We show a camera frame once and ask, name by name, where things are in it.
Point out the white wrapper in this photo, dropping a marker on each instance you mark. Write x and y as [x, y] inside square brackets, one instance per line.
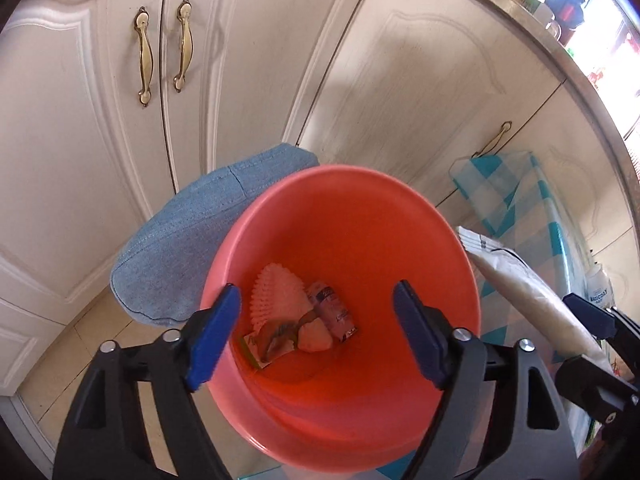
[315, 337]

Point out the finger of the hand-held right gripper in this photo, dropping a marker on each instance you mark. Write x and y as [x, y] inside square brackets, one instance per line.
[587, 315]
[595, 390]

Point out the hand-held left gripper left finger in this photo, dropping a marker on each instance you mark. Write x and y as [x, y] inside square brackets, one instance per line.
[215, 340]

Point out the white cabinet door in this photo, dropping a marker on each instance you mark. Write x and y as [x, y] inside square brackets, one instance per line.
[65, 135]
[575, 160]
[260, 60]
[400, 85]

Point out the steel edged kitchen countertop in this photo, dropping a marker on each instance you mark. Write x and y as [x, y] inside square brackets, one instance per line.
[565, 55]

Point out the white foam fruit net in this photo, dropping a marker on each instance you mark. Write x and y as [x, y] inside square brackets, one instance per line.
[280, 295]

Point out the red plastic bucket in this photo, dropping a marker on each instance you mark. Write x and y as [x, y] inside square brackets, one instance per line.
[350, 220]

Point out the dark thermos jug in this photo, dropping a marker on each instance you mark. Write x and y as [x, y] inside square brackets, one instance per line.
[565, 5]

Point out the blue denim stool cushion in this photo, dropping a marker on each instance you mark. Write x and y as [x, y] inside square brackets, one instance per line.
[190, 225]

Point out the silver printed pouch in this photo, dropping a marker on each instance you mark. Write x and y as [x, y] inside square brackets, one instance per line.
[530, 300]

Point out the white plastic bottle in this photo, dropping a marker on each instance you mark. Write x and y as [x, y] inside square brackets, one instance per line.
[597, 287]

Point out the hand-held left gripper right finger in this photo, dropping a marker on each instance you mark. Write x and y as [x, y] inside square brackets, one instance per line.
[420, 335]

